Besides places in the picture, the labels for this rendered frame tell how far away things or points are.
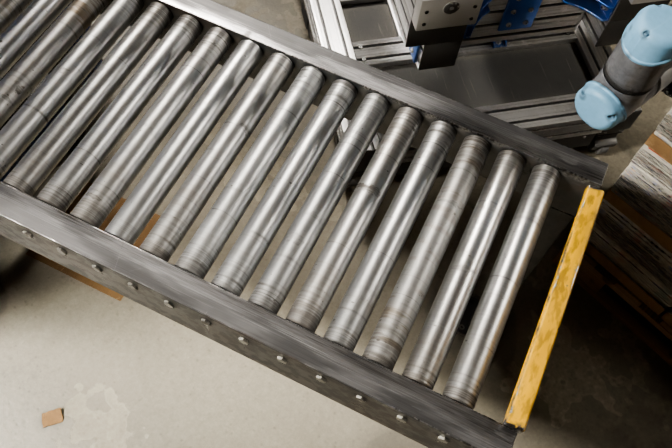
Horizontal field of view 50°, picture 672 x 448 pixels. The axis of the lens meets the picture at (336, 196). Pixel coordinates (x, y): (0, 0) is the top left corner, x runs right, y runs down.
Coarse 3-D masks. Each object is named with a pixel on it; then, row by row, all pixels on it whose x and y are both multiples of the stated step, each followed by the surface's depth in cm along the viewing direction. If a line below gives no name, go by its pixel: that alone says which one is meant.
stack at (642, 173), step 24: (648, 168) 155; (624, 192) 165; (648, 192) 159; (600, 216) 178; (624, 216) 171; (648, 216) 165; (600, 240) 183; (624, 240) 177; (648, 240) 170; (624, 264) 182; (648, 264) 175; (600, 288) 195; (624, 288) 187; (648, 288) 180; (624, 312) 196; (648, 312) 186; (648, 336) 193
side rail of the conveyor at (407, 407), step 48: (0, 192) 116; (48, 240) 114; (96, 240) 113; (144, 288) 111; (192, 288) 110; (240, 336) 109; (288, 336) 107; (336, 384) 106; (384, 384) 105; (432, 432) 104; (480, 432) 102
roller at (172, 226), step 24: (264, 72) 131; (288, 72) 133; (264, 96) 129; (240, 120) 126; (216, 144) 123; (240, 144) 125; (216, 168) 121; (192, 192) 118; (168, 216) 116; (192, 216) 118; (144, 240) 115; (168, 240) 114
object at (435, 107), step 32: (160, 0) 138; (192, 0) 138; (256, 32) 135; (288, 32) 136; (320, 64) 132; (352, 64) 133; (320, 96) 139; (384, 96) 130; (416, 96) 130; (384, 128) 138; (480, 128) 128; (512, 128) 128; (448, 160) 137; (544, 160) 125; (576, 160) 126; (576, 192) 128
